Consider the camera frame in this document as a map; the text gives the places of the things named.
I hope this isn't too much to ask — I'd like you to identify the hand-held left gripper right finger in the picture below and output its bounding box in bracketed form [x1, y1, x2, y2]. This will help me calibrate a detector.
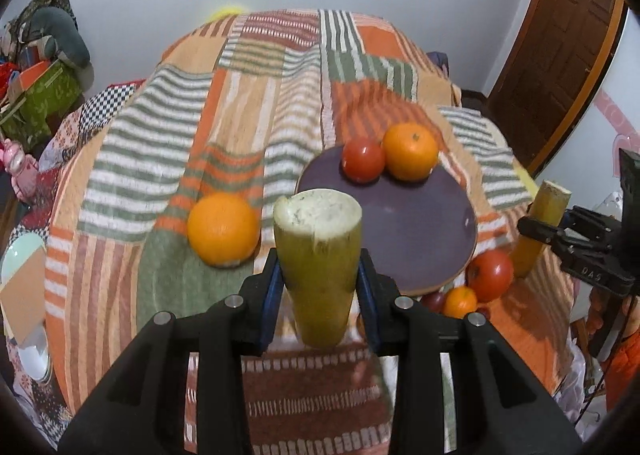
[355, 249, 585, 455]

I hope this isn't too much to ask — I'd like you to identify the orange cloth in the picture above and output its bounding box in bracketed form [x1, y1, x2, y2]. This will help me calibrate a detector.
[586, 285, 640, 413]

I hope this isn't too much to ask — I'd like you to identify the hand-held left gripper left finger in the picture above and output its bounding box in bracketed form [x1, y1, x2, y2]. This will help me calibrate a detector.
[57, 248, 287, 455]

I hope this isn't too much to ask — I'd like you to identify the grey plush cushion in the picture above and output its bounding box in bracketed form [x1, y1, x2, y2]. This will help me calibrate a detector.
[30, 7, 92, 68]

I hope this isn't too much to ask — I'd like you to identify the brown wooden door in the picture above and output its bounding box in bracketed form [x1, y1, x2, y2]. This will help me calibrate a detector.
[486, 0, 628, 176]

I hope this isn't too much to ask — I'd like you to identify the pink toy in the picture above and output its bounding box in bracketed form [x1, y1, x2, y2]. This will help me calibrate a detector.
[0, 137, 41, 203]

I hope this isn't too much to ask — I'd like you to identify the green patterned box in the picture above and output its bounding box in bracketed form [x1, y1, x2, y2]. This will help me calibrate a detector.
[0, 59, 84, 146]

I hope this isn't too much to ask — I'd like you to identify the striped orange green blanket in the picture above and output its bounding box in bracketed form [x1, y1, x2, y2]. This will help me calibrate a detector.
[44, 9, 576, 455]

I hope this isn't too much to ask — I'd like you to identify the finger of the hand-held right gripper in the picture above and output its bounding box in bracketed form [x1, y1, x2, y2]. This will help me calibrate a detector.
[561, 205, 622, 236]
[517, 216, 570, 249]

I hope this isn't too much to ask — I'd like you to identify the thick green sugarcane piece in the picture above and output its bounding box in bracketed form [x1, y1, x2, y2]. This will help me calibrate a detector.
[272, 188, 363, 349]

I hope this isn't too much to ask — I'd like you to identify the pale green plate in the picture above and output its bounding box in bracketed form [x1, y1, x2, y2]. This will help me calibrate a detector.
[0, 231, 47, 285]

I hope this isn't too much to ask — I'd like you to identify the yellow pillow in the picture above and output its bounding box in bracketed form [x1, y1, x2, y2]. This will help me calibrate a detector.
[207, 3, 251, 22]

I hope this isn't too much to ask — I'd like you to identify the brown cardboard sheet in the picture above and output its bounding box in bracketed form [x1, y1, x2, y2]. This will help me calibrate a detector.
[0, 247, 48, 342]

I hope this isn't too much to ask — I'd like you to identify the slim yellow sugarcane piece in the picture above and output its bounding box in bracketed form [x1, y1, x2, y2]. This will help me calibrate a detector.
[509, 179, 573, 278]

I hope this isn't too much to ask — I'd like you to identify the checkered patchwork quilt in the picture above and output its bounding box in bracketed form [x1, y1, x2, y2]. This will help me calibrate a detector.
[0, 81, 147, 441]

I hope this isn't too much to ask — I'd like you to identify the purple round plate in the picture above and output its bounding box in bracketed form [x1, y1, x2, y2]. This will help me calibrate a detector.
[296, 144, 477, 295]

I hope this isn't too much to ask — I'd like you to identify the small dark red fruit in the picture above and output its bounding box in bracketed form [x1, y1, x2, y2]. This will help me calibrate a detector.
[420, 292, 447, 314]

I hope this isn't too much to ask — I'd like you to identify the small orange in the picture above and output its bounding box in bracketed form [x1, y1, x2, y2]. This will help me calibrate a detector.
[443, 286, 478, 320]

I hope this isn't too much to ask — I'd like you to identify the red tomato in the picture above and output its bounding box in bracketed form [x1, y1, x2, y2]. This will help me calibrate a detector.
[341, 136, 387, 183]
[467, 249, 515, 303]

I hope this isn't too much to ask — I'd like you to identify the large orange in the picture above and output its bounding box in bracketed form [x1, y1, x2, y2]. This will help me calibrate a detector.
[187, 192, 262, 269]
[382, 122, 440, 182]

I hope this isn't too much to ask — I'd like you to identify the white bowl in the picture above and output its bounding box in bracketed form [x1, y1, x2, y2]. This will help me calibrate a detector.
[17, 325, 53, 383]

